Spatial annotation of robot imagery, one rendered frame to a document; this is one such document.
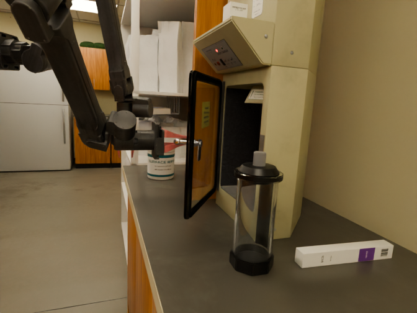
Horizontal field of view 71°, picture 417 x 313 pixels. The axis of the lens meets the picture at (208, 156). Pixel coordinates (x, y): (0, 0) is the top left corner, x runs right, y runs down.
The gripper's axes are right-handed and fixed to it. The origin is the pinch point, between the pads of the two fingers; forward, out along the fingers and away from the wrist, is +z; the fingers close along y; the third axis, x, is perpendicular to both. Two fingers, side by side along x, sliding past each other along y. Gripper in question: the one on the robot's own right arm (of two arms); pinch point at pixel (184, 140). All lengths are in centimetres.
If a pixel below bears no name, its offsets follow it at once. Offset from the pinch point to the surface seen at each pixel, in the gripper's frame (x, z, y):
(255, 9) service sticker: -6.0, 17.4, 36.6
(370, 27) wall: -4, 61, 37
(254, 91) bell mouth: -3.8, 19.8, 14.9
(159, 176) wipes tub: 50, 1, -23
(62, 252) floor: 172, -60, -118
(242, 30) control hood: -17.1, 8.9, 28.0
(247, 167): -28.2, 7.1, -2.2
